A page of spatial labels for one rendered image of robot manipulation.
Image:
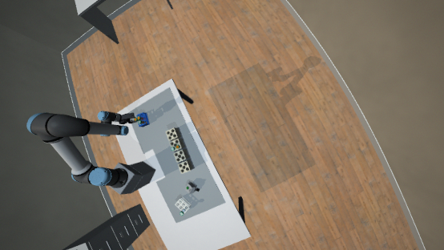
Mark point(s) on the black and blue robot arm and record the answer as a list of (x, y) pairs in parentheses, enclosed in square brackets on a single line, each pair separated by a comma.
[(57, 129)]

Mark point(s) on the white bucket adapter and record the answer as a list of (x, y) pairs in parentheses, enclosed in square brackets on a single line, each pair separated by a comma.
[(178, 155), (173, 133), (181, 143)]

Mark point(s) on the grey tube rack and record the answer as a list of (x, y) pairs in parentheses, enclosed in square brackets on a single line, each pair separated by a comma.
[(183, 204)]

